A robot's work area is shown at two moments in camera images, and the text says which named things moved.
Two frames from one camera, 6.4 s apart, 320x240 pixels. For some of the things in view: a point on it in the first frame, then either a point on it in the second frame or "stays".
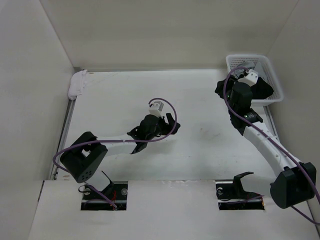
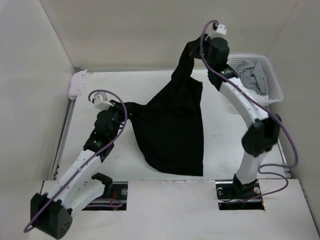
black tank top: [261, 89] -> [171, 125]
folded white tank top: [77, 84] stays
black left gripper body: [160, 128] -> [119, 116]
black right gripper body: [231, 103] -> [205, 50]
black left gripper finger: [170, 120] -> [117, 105]
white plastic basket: [277, 95] stays
